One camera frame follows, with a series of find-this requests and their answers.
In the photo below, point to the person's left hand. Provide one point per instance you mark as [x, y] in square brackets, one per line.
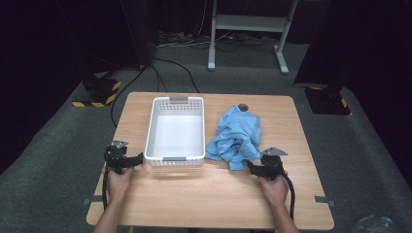
[118, 186]

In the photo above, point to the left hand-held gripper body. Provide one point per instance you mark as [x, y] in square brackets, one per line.
[114, 156]

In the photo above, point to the white plastic basket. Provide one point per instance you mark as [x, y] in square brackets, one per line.
[175, 132]

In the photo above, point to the grey tape strip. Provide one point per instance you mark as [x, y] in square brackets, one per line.
[324, 200]
[94, 199]

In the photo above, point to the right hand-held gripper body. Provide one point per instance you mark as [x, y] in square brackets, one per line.
[274, 163]

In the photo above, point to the blue cloth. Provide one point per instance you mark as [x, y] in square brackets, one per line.
[238, 136]

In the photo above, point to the person's right hand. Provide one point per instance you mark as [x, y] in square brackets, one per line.
[274, 191]

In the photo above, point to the grey metal stand frame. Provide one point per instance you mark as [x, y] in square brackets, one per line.
[249, 23]

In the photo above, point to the black yellow striped stand base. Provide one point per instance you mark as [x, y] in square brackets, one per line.
[98, 93]
[327, 102]

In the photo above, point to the clear plastic bag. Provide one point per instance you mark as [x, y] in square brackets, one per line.
[372, 225]

